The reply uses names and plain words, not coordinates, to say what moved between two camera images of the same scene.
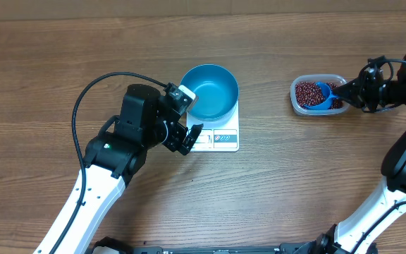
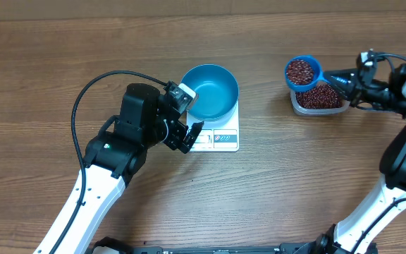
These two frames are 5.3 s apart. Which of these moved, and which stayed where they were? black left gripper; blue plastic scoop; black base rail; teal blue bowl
Moved: blue plastic scoop
Stayed: teal blue bowl; black left gripper; black base rail
